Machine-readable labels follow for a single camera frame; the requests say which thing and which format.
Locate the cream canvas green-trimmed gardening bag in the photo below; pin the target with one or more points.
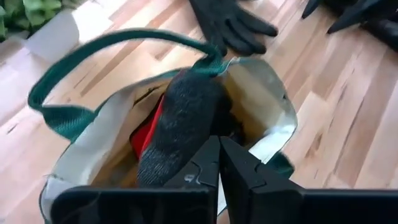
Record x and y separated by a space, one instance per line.
93 149

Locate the green plant in white pot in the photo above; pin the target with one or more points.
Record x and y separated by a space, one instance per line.
53 37

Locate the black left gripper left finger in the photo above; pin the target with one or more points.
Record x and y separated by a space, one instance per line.
140 205

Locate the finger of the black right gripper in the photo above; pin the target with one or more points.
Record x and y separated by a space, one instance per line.
312 7
360 12

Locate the black and red work glove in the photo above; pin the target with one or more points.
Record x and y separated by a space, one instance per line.
186 124

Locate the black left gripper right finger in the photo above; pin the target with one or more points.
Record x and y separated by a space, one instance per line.
280 205

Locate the black glove red knit cuff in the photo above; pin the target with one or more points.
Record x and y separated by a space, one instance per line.
227 21

